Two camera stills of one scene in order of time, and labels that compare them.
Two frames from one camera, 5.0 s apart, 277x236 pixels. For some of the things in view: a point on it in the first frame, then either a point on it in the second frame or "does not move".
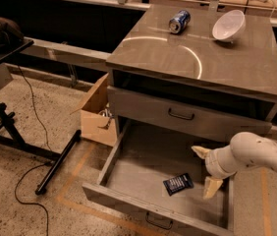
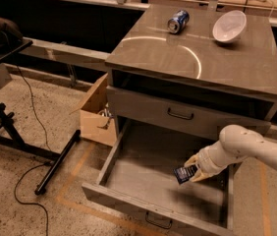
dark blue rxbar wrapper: [178, 184] → [184, 173]
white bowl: [229, 26] does not move
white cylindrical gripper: [212, 164] → [205, 162]
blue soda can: [179, 22] does not move
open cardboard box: [97, 124] does not move
